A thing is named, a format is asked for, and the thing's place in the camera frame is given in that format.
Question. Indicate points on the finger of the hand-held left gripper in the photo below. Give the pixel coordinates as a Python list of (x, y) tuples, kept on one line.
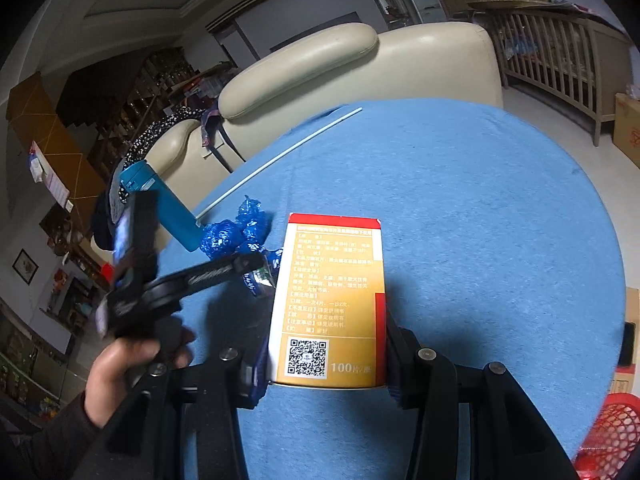
[(210, 275)]

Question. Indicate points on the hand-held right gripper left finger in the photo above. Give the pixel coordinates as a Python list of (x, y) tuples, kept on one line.
[(252, 385)]

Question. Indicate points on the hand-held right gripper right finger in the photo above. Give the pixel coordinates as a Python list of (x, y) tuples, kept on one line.
[(400, 355)]

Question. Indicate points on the blue and white packet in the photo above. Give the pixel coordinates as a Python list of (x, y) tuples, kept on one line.
[(262, 280)]

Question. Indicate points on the orange and white medicine box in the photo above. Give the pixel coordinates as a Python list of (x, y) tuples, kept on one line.
[(325, 285)]

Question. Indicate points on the red mesh plastic basket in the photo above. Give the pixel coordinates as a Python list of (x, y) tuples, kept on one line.
[(610, 430)]

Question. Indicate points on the person's left forearm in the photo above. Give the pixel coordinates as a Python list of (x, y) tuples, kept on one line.
[(45, 450)]

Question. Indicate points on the person's left hand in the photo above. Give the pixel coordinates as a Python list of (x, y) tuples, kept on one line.
[(115, 375)]

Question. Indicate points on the crumpled blue plastic wrapper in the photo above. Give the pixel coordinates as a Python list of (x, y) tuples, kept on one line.
[(222, 237)]

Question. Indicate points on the teal thermos bottle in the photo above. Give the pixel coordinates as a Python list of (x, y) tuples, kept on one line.
[(175, 215)]

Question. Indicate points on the black floral garment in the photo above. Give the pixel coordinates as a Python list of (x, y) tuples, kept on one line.
[(150, 135)]

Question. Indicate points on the thin white stick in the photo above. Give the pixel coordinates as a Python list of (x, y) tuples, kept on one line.
[(280, 160)]

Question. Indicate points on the cluttered display shelf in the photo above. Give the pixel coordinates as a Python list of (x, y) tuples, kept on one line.
[(30, 370)]

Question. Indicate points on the dark wooden staircase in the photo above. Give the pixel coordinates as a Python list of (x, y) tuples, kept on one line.
[(150, 80)]

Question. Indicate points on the pile of storage boxes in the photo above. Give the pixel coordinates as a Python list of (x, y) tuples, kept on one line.
[(200, 85)]

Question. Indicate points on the flat cardboard box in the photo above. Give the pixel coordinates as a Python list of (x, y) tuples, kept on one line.
[(631, 305)]

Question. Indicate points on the cream leather sofa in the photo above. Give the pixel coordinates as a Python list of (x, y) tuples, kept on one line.
[(425, 60)]

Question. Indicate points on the brown cardboard box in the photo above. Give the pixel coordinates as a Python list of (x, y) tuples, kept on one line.
[(627, 130)]

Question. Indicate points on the wooden baby crib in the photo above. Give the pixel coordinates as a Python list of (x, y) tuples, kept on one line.
[(600, 50)]

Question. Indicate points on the woven bamboo tray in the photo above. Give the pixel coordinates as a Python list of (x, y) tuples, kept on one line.
[(505, 4)]

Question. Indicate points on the red printed cloth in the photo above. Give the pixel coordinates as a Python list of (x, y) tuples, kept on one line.
[(585, 10)]

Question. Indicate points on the framed wall picture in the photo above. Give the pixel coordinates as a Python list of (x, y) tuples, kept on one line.
[(25, 265)]

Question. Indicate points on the wall calendar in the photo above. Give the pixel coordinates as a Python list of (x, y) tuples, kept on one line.
[(47, 175)]

